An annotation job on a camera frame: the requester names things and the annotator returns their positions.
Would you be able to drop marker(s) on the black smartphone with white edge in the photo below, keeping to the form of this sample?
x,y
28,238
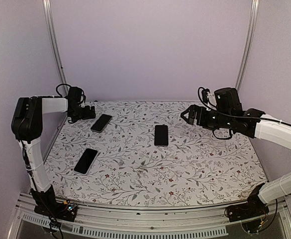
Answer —
x,y
85,161

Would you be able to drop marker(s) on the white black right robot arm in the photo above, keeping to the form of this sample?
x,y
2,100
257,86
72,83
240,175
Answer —
x,y
223,110

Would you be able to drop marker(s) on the right aluminium frame post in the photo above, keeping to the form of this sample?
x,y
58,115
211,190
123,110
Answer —
x,y
248,43

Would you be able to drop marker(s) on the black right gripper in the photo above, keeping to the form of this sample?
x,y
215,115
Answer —
x,y
193,109

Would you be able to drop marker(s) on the aluminium front rail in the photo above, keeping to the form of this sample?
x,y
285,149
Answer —
x,y
97,221

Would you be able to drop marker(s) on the black smartphone far corner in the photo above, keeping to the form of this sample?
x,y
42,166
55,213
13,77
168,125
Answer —
x,y
101,123

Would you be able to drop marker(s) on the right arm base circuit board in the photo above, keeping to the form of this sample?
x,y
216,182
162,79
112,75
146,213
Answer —
x,y
252,208

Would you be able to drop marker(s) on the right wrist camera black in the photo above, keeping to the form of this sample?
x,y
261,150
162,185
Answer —
x,y
205,93

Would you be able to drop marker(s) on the aluminium frame post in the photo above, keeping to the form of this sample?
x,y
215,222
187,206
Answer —
x,y
248,43
53,39

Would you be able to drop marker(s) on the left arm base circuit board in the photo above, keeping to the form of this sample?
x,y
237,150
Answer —
x,y
58,209

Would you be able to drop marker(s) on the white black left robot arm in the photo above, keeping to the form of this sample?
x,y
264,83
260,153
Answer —
x,y
27,126

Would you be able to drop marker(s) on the floral patterned table mat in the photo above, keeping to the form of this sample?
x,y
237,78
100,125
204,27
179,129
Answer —
x,y
197,167

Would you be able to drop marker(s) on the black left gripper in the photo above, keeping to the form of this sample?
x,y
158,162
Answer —
x,y
87,115

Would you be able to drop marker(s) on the left aluminium frame post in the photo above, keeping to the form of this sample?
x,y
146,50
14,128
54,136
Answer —
x,y
53,39

